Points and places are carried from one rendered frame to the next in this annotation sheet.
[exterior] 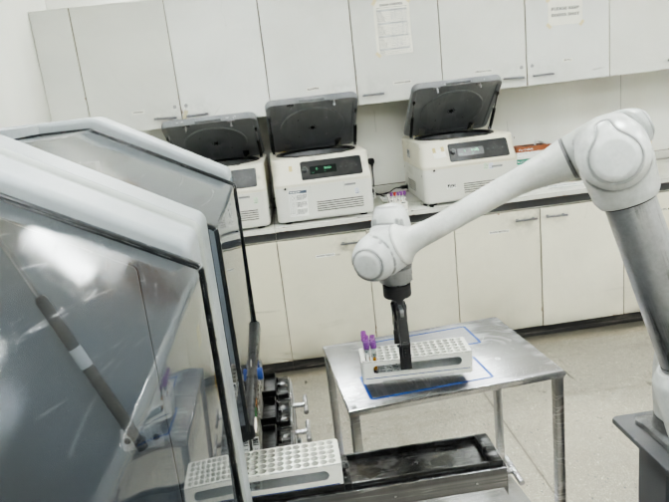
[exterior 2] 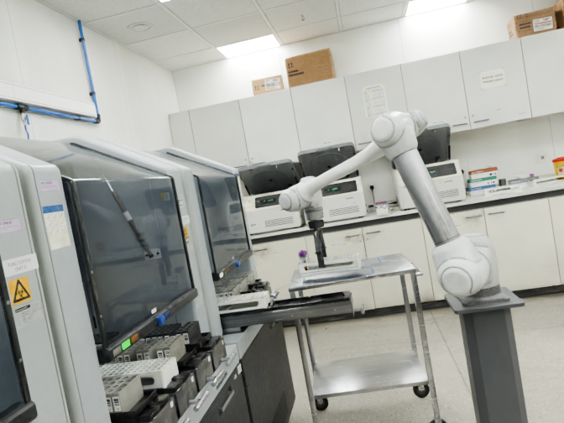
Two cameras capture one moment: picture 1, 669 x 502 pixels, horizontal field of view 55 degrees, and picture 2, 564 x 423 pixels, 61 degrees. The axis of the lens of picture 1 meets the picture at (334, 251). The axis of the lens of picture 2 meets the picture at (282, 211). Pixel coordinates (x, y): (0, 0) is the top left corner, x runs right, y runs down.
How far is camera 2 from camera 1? 0.94 m
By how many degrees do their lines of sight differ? 18
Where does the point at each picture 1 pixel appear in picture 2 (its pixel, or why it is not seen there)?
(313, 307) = not seen: hidden behind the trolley
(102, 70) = (206, 142)
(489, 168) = (443, 183)
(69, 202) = (124, 154)
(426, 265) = (404, 250)
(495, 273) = not seen: hidden behind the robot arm
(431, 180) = (403, 193)
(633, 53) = (548, 100)
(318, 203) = (329, 211)
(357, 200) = (355, 208)
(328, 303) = not seen: hidden behind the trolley
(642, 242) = (407, 173)
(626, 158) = (385, 128)
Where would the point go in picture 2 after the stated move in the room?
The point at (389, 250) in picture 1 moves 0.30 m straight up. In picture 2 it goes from (295, 194) to (284, 127)
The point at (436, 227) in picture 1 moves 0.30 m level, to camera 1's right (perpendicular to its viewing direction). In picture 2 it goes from (319, 180) to (388, 168)
